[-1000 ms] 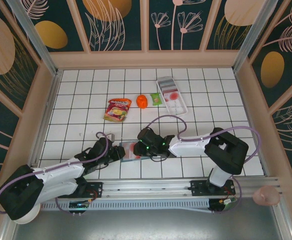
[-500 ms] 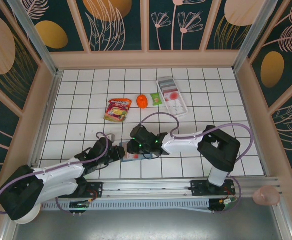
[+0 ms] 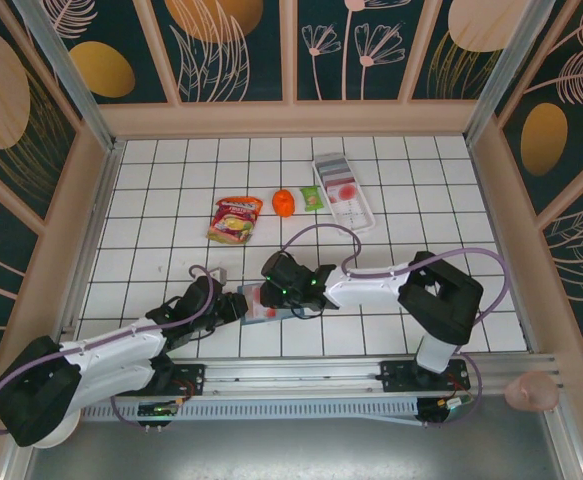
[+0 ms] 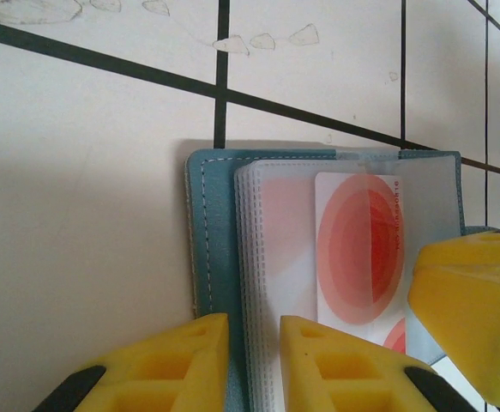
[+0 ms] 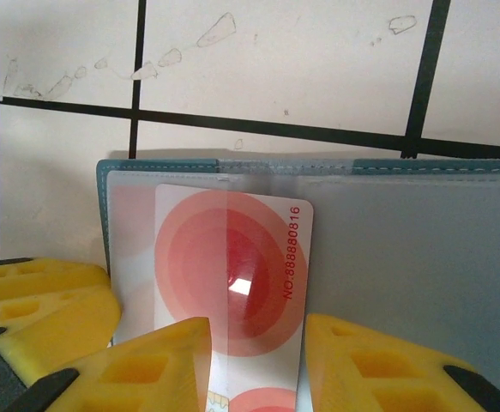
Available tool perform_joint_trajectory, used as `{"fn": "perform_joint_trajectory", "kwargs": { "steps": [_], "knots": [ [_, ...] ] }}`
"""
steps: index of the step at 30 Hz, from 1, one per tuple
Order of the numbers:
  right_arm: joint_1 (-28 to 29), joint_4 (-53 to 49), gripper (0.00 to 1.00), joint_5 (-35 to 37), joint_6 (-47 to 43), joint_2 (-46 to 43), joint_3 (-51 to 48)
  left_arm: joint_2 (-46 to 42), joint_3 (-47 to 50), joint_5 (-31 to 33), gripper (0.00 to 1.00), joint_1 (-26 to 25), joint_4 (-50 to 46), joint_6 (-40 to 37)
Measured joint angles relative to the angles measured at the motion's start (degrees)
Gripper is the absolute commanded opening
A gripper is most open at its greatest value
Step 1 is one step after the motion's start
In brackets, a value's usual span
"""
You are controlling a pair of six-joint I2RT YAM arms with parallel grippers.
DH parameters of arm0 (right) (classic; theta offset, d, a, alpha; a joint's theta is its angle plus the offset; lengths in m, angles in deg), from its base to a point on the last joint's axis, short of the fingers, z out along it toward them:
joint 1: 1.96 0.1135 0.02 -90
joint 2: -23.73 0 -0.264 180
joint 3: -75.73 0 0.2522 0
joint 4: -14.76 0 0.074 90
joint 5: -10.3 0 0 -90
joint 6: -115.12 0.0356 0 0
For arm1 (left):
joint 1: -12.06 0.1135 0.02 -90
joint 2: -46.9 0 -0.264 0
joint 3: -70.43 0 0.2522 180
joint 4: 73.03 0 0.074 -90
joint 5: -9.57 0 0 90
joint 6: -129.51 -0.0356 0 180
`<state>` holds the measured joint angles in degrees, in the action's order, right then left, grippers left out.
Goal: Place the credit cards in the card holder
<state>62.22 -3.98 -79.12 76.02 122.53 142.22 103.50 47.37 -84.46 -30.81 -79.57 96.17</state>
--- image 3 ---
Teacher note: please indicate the blue card holder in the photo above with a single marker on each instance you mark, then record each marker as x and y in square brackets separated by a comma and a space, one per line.
[251, 321]

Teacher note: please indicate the card with red circle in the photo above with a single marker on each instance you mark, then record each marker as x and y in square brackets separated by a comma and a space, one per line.
[271, 313]
[346, 191]

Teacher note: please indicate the white plastic card tray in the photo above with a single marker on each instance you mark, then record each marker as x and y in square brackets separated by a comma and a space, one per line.
[358, 220]

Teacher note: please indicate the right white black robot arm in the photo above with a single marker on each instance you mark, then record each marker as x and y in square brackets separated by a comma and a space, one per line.
[366, 287]

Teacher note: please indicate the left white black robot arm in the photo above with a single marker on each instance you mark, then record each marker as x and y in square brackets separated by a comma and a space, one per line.
[116, 345]

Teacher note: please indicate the stack of grey cards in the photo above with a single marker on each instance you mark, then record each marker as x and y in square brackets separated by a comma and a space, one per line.
[335, 169]

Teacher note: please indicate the red fruit snack bag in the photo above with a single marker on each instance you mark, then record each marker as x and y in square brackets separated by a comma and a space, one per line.
[233, 220]

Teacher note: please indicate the small green snack packet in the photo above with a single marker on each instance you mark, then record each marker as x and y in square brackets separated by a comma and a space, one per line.
[311, 198]

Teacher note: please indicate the orange crumpled object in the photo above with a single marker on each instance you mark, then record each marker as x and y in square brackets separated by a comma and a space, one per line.
[284, 202]

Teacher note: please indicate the left controller circuit board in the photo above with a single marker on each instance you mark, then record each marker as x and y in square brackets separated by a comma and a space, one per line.
[158, 410]

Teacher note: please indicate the controller circuit board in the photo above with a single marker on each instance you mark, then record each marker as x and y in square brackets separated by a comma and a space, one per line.
[441, 407]
[158, 410]

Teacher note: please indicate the white bowl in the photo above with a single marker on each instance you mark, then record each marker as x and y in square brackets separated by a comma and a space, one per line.
[68, 432]

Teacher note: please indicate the right controller circuit board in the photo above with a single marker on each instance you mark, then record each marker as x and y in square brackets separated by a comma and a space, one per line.
[441, 407]

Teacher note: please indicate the pink translucent cup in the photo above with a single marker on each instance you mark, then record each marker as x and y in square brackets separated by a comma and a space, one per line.
[531, 392]

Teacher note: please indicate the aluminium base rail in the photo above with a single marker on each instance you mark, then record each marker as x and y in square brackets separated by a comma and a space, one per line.
[296, 372]

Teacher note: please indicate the left aluminium side rail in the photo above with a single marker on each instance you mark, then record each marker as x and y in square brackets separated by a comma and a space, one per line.
[91, 240]

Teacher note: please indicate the aluminium side rail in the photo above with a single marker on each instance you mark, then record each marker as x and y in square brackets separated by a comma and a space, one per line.
[91, 240]
[500, 245]

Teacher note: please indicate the right aluminium side rail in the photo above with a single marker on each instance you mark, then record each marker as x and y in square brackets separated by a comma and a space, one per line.
[500, 245]

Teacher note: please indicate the left aluminium frame post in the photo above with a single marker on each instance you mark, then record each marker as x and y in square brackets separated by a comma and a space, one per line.
[71, 75]

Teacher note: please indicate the aluminium frame post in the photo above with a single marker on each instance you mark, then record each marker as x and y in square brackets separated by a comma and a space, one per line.
[71, 75]
[503, 75]

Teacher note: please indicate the right aluminium frame post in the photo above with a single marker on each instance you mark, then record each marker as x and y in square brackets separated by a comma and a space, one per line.
[503, 75]

